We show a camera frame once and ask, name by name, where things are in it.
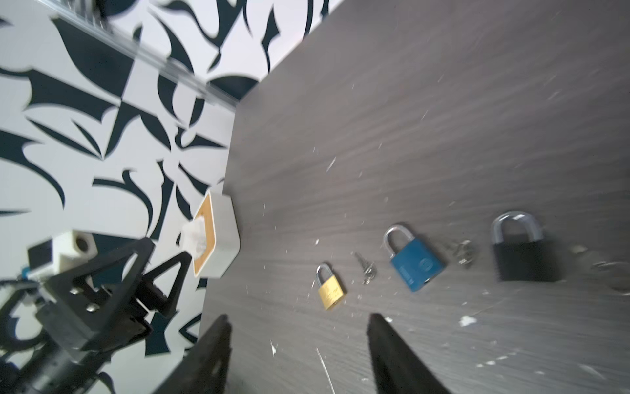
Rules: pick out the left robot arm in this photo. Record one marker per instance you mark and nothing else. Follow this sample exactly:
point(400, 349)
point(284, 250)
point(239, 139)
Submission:
point(31, 362)

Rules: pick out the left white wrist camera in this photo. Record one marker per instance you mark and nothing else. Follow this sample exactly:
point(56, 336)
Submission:
point(59, 254)

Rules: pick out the silver blue padlock key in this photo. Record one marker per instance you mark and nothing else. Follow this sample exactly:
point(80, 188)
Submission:
point(462, 252)

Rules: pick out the blue padlock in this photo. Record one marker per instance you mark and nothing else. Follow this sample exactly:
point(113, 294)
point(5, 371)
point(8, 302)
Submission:
point(415, 262)

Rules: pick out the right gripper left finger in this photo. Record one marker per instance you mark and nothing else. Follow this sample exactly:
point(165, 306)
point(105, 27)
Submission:
point(205, 368)

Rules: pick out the silver brass padlock key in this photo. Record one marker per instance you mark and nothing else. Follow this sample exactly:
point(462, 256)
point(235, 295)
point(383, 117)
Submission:
point(368, 268)

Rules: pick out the small black padlock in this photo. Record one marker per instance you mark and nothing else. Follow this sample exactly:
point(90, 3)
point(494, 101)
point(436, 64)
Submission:
point(530, 259)

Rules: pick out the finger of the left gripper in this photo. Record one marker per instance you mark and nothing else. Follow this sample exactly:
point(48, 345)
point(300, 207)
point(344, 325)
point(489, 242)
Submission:
point(113, 270)
point(159, 290)

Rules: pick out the brass padlock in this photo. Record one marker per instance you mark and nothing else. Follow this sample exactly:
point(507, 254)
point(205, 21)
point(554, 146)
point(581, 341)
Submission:
point(330, 289)

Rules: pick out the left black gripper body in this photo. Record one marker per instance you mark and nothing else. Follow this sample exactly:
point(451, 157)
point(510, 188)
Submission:
point(81, 319)

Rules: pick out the silver black padlock key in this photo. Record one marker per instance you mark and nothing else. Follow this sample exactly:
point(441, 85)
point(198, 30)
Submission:
point(610, 272)

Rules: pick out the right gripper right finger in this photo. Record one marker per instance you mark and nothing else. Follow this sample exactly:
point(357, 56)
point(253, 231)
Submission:
point(396, 368)

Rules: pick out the white tissue box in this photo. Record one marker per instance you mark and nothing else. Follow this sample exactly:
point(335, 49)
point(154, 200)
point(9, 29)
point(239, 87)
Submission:
point(212, 237)

